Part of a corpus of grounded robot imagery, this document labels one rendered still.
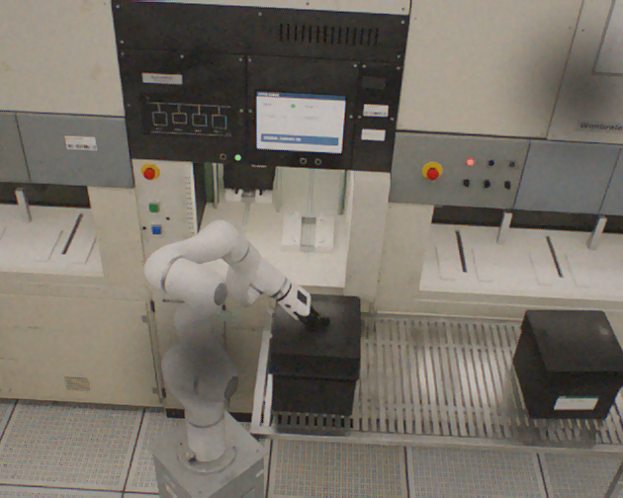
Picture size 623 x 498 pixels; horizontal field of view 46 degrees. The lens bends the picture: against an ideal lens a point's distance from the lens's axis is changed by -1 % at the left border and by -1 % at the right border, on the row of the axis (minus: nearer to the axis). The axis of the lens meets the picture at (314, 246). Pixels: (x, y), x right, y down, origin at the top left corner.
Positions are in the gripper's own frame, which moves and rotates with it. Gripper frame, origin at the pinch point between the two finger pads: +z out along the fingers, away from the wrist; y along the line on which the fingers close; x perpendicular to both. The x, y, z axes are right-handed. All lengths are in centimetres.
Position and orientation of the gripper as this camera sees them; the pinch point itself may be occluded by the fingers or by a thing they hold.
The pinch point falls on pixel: (314, 317)
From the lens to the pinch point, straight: 242.4
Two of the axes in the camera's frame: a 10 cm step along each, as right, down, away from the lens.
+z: 6.7, 5.9, 4.4
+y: 0.4, -6.3, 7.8
